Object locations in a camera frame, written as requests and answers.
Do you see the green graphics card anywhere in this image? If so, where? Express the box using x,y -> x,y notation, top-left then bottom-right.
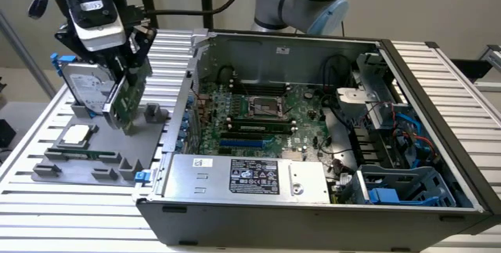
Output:
102,65 -> 155,137

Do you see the silver hard disk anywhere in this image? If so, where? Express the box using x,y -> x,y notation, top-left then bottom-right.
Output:
62,62 -> 119,116

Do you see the silver CPU chip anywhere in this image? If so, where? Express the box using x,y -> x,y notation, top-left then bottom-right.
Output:
65,124 -> 99,144

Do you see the black box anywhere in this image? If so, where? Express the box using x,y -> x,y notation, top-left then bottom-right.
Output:
0,119 -> 18,149

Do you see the grey parts rack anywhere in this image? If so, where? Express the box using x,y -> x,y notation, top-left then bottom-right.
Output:
30,102 -> 174,188

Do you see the green RAM stick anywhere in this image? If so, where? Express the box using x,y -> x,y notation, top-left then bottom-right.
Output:
47,147 -> 119,156

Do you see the CPU socket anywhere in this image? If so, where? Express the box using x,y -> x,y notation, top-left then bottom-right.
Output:
243,95 -> 294,119

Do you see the installed RAM stick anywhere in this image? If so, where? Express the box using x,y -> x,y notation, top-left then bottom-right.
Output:
227,122 -> 295,134

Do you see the blue expansion slot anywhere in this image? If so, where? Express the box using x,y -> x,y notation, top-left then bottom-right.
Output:
219,138 -> 276,150

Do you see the blue case clip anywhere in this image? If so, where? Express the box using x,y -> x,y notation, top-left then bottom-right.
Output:
133,170 -> 154,184

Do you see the green motherboard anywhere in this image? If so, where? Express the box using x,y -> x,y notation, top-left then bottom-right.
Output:
187,82 -> 339,163

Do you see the silver power supply unit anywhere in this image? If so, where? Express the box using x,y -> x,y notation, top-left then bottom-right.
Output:
154,154 -> 332,204

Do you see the silver chipset heatsink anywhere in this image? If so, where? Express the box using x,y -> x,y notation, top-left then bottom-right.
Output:
280,150 -> 307,162

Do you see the silver metal drive cage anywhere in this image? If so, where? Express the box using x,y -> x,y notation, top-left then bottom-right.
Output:
335,52 -> 410,126

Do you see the black open PC case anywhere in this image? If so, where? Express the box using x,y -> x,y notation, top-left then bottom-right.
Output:
134,28 -> 495,251

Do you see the blue disk caddy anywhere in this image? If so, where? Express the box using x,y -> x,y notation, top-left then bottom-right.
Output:
368,187 -> 402,204

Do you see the grey disk bay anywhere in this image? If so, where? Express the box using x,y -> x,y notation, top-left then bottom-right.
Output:
344,164 -> 459,208

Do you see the blue disk bracket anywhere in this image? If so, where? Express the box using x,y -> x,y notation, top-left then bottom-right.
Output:
50,53 -> 77,92

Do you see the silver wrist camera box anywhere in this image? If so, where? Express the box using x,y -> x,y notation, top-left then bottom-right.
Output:
69,0 -> 127,52

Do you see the grey aluminium frame post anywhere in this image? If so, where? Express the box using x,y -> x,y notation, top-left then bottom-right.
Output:
0,9 -> 57,99

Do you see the black looped wire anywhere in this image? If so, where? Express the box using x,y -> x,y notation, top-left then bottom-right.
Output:
322,54 -> 358,89

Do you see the blue data wire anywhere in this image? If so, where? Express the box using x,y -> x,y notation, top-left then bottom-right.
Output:
395,111 -> 436,168

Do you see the red wire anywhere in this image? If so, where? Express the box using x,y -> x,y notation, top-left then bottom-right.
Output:
371,102 -> 436,160

